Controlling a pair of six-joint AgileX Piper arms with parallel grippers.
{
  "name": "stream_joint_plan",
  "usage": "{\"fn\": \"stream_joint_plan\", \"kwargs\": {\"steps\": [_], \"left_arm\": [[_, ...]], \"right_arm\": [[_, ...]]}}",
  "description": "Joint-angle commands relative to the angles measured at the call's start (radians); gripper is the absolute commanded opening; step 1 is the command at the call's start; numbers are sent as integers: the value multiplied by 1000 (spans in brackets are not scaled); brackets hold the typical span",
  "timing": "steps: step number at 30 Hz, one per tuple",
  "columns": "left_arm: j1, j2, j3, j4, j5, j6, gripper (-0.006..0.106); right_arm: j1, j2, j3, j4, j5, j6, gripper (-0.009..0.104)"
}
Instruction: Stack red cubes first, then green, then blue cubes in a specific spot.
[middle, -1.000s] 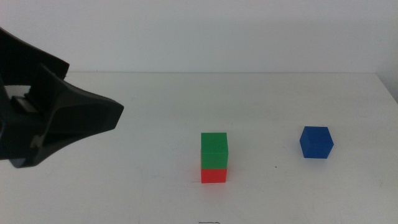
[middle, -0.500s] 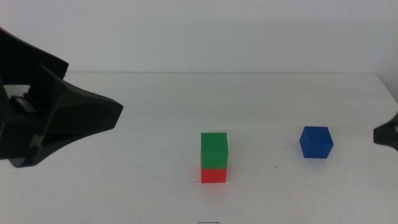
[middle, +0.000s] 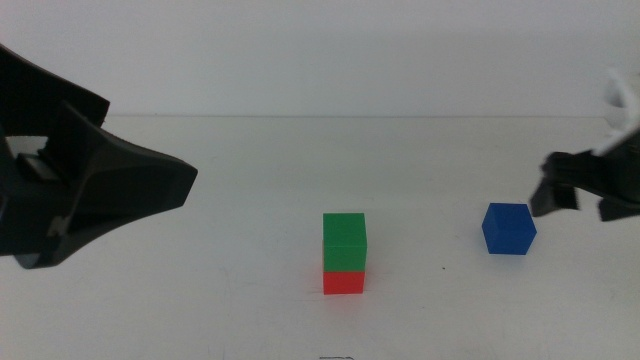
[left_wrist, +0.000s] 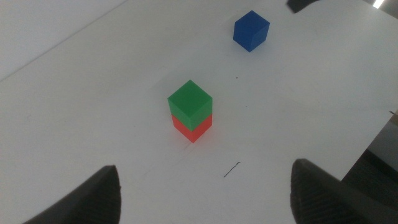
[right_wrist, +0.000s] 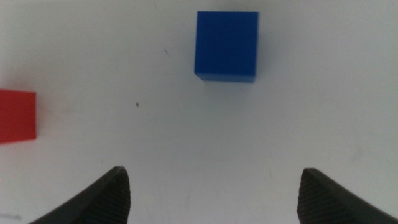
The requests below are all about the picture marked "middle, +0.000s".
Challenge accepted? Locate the blue cube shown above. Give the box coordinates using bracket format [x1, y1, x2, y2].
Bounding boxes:
[481, 202, 538, 256]

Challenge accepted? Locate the green cube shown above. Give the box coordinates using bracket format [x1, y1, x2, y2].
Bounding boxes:
[322, 212, 368, 273]

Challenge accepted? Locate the red cube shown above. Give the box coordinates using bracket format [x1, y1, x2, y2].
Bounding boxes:
[322, 270, 366, 296]

